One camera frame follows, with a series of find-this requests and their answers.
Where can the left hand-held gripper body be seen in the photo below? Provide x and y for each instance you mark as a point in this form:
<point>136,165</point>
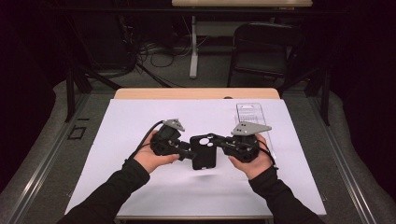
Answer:
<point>166,140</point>

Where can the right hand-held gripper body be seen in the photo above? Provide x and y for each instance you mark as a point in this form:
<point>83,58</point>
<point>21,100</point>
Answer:
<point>246,149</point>

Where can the clear plastic packaging box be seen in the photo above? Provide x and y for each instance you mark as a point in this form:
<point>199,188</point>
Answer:
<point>249,113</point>

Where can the person's right hand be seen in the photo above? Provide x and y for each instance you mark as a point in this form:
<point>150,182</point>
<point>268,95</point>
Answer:
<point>258,168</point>

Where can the person's left hand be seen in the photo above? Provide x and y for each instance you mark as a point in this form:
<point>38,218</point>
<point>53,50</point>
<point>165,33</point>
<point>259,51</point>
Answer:
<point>146,158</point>

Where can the white table board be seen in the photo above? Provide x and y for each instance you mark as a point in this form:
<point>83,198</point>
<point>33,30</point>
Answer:
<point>202,193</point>

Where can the wooden table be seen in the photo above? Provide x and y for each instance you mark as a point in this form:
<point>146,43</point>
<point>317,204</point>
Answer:
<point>186,93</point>

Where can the black folding chair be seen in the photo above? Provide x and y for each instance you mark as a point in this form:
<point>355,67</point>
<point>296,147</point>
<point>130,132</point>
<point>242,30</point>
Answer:
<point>261,59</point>

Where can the black metal stand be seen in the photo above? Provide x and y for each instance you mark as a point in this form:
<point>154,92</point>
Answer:
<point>70,93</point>
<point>325,99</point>

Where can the white-legged desk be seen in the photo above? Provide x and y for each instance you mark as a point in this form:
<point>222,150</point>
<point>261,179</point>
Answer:
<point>194,46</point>

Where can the aluminium floor rail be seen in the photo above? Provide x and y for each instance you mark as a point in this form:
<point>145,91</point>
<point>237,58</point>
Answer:
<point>46,161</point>
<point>342,161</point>

